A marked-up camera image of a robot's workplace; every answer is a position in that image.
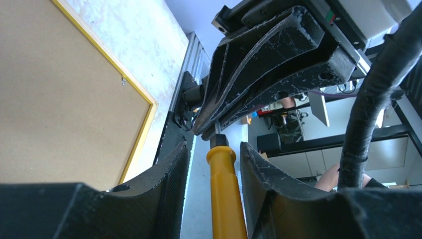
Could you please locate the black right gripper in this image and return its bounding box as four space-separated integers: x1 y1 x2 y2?
192 0 368 140

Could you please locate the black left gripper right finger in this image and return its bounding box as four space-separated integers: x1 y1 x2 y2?
240 142 422 239

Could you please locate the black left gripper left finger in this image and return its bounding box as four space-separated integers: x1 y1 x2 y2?
0 142 188 239

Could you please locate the yellow handled screwdriver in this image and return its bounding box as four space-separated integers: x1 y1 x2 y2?
206 121 247 239

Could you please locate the yellow wooden picture frame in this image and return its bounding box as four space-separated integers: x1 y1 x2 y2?
54 0 158 189

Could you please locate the aluminium front rail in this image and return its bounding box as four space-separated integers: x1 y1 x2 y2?
169 31 211 112

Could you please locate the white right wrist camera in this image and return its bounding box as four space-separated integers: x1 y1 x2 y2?
339 0 421 39

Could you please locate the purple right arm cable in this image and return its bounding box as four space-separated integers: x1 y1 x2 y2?
337 3 422 190

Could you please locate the brown frame backing board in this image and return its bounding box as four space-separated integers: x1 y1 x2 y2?
0 0 153 191

